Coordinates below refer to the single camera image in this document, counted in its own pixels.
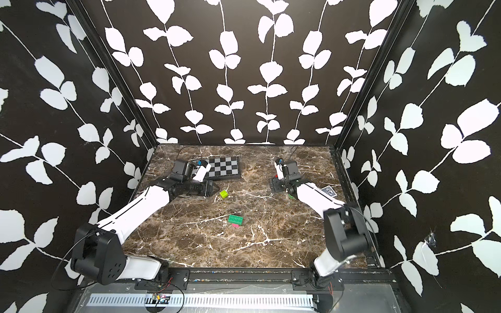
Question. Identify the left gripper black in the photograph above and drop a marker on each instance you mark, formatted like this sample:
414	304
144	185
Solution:
207	188

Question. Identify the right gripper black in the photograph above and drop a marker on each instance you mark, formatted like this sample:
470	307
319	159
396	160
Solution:
274	185

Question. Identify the dark green long lego brick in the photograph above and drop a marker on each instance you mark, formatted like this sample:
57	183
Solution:
234	219

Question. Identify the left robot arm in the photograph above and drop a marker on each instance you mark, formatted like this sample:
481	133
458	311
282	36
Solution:
97	253

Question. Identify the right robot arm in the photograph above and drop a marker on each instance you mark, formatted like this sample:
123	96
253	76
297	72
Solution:
345	231

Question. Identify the lime small lego brick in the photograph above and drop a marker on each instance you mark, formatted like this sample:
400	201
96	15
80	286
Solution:
224	193

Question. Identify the black white chessboard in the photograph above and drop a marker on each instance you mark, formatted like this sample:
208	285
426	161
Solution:
222	168

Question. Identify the blue playing card box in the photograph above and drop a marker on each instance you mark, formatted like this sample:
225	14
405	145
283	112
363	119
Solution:
329	191

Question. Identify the small circuit board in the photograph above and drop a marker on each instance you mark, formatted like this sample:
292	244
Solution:
161	300

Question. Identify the white perforated strip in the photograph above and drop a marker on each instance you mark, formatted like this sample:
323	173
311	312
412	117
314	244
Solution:
218	301

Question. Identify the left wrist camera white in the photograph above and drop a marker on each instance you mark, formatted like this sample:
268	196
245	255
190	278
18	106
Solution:
203	168

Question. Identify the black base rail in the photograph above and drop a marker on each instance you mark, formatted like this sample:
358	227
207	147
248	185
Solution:
302	279

